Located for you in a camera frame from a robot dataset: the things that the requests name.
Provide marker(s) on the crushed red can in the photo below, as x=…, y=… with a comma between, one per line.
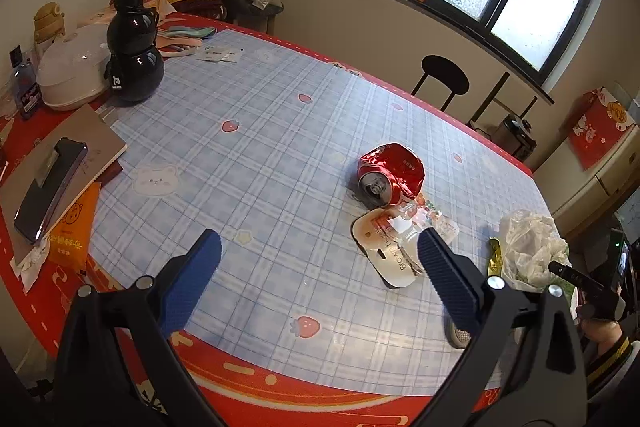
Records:
x=395, y=167

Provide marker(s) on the gold green wrapper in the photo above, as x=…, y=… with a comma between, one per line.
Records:
x=495, y=257

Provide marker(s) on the red printed cloth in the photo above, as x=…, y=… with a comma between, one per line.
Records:
x=597, y=132

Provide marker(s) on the person's right hand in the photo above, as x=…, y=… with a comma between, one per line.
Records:
x=602, y=331

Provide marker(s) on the white paper sachets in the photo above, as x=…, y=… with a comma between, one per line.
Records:
x=217, y=54

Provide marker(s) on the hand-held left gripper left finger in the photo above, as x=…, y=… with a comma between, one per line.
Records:
x=192, y=287

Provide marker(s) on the black metal rack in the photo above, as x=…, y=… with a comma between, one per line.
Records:
x=500, y=92

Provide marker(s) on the rice cooker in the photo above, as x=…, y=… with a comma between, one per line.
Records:
x=515, y=137

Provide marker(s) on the white lidded container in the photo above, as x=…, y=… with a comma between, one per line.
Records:
x=72, y=67

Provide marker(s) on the dark window sill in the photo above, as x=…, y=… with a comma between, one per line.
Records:
x=450, y=27

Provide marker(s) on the dark smartphone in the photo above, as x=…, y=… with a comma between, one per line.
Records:
x=50, y=192

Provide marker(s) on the white plastic bag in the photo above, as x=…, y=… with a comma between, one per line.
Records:
x=530, y=247

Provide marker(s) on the beige water bottle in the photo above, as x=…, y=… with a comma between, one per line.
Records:
x=47, y=24

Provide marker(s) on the black round stool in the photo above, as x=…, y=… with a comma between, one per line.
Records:
x=442, y=72

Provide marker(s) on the black gourd-shaped bottle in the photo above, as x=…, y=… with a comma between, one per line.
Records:
x=135, y=62

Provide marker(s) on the person's right forearm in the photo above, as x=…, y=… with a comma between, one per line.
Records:
x=607, y=364

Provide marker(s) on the blue plaid table mat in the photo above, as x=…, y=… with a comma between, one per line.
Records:
x=275, y=132

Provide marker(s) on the white tissue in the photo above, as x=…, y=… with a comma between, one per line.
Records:
x=30, y=267

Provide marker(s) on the orange packet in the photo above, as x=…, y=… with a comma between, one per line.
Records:
x=75, y=227

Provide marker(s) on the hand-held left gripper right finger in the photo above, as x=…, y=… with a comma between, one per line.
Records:
x=450, y=287

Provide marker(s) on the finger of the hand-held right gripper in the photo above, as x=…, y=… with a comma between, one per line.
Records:
x=562, y=269

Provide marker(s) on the small dark bottle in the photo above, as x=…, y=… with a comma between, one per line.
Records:
x=25, y=87

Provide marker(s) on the white card blister packaging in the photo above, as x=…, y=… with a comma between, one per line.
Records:
x=385, y=252

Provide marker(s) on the cream refrigerator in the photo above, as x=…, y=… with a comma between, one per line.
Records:
x=590, y=187

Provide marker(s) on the pastel plastic spoons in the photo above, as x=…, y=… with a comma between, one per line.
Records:
x=185, y=34

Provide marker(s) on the silver glitter item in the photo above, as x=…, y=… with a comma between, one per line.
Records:
x=457, y=334

